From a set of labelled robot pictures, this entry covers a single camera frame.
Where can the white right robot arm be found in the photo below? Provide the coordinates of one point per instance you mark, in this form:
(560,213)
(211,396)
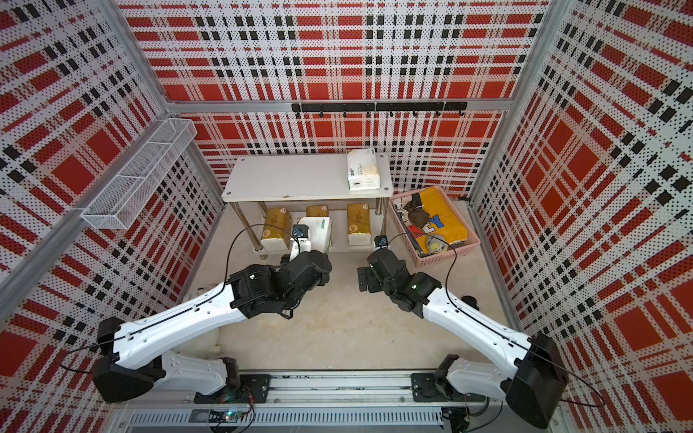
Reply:
(526,373)

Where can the small black floor object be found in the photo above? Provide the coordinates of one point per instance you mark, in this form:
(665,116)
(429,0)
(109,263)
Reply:
(469,303)

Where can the white two-tier metal shelf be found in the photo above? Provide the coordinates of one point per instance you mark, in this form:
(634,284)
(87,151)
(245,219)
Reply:
(296,181)

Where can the pink plastic basket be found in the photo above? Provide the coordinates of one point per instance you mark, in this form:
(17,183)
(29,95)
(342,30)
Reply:
(396,203)

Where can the white wire mesh wall basket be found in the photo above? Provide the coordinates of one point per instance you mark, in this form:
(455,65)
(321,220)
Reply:
(122,200)

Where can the white tissue pack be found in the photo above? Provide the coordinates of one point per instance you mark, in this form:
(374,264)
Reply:
(320,237)
(363,172)

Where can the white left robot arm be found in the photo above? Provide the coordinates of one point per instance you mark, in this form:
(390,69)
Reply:
(139,356)

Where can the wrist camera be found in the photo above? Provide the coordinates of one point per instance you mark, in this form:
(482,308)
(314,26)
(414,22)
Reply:
(300,231)
(381,241)

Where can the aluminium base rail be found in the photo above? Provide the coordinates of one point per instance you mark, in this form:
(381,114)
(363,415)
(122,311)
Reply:
(301,400)

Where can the gold tissue pack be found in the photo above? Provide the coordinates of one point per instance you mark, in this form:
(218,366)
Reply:
(359,227)
(276,230)
(317,211)

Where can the yellow folded shirt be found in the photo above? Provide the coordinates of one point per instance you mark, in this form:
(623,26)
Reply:
(433,223)

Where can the white plush toy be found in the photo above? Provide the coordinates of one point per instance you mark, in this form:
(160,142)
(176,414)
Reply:
(206,345)

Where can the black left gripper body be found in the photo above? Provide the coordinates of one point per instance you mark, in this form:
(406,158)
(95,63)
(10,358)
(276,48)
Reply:
(292,303)

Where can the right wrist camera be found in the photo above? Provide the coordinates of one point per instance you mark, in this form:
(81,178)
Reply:
(381,241)

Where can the green circuit board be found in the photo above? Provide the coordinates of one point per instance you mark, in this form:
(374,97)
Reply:
(227,416)

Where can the black wall hook rail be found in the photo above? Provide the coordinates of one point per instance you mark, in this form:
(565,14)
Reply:
(372,107)

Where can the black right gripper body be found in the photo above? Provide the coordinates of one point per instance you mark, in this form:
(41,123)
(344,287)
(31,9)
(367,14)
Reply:
(374,285)

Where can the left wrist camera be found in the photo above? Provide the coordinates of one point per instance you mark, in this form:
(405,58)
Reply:
(300,231)

